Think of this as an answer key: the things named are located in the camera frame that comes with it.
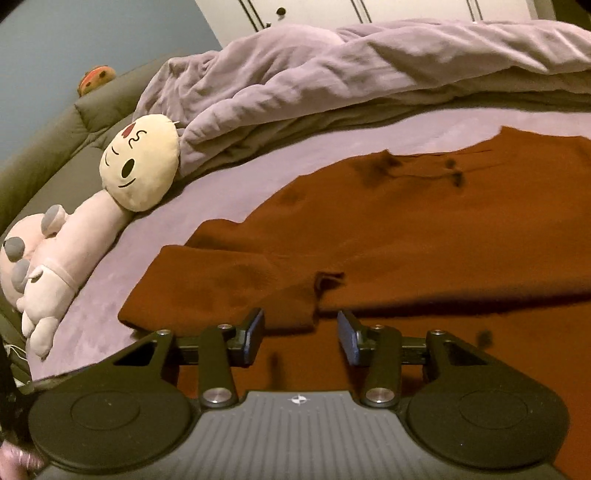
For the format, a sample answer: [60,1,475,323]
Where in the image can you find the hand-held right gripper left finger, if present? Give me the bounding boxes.
[108,308,266,411]

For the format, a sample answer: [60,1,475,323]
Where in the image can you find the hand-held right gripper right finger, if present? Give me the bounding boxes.
[336,310,485,409]

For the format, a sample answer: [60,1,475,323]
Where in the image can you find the brown knit sweater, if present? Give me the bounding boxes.
[117,126,591,480]

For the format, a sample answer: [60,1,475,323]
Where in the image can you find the purple bed sheet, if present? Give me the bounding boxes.
[28,104,591,384]

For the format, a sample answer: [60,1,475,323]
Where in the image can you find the long cream plush toy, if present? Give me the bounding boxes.
[0,113,181,361]

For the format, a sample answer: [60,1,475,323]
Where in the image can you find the green padded headboard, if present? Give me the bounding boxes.
[0,58,185,384]

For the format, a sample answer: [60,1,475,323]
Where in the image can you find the purple duvet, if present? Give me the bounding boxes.
[134,18,591,174]

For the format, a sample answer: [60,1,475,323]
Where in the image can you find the orange plush toy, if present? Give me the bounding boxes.
[77,66,116,97]

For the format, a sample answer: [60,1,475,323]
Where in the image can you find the white wardrobe doors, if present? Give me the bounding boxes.
[194,0,548,35]

